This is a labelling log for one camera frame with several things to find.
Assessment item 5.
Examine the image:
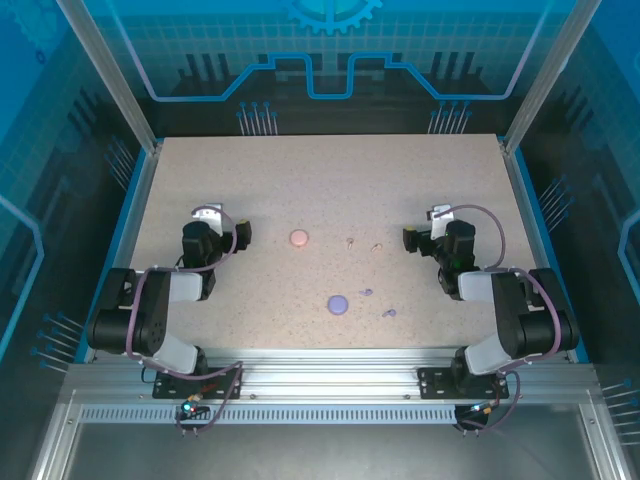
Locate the steel sheet panel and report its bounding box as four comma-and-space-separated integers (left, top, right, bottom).
64, 422, 601, 480

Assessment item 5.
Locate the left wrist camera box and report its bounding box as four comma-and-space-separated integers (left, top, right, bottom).
192, 202, 224, 234

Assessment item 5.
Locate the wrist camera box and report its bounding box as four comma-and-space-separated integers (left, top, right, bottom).
192, 202, 224, 234
426, 203, 456, 234

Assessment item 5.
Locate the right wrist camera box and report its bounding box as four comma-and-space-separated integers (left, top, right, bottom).
426, 203, 456, 234

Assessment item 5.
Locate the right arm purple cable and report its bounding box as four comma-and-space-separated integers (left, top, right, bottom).
433, 203, 561, 436

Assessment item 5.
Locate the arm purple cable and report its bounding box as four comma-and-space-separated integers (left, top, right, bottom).
124, 203, 245, 437
433, 203, 561, 436

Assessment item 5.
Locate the aluminium side rail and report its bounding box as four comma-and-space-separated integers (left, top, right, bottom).
82, 144, 164, 364
499, 142, 576, 361

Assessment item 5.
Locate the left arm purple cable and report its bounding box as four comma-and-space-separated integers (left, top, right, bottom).
124, 203, 245, 437

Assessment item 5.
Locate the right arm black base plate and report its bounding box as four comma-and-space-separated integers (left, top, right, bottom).
417, 367, 509, 400

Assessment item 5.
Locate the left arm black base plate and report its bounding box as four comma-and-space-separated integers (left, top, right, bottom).
152, 367, 245, 400

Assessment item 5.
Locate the aluminium mounting rail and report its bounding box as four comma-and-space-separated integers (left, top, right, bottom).
64, 347, 599, 401

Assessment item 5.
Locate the slotted metal cable tray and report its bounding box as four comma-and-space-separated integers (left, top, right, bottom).
78, 405, 469, 426

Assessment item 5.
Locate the aluminium frame post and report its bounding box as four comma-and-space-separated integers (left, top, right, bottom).
502, 0, 604, 154
54, 0, 164, 154

